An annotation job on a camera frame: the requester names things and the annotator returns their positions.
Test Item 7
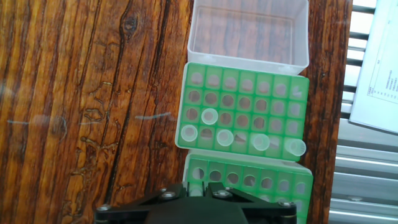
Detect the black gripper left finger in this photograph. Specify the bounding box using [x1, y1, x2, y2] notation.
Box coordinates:
[94, 182, 188, 224]

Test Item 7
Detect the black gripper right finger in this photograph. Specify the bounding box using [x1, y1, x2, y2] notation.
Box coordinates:
[205, 182, 298, 224]

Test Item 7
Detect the clear box with green rack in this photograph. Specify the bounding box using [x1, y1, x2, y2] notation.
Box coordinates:
[182, 149, 314, 224]
[174, 0, 311, 162]

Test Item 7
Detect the brown wooden board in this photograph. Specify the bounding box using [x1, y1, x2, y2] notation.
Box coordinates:
[0, 0, 354, 224]

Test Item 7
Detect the printed white paper sheet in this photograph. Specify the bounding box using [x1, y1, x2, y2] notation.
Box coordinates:
[348, 0, 398, 134]

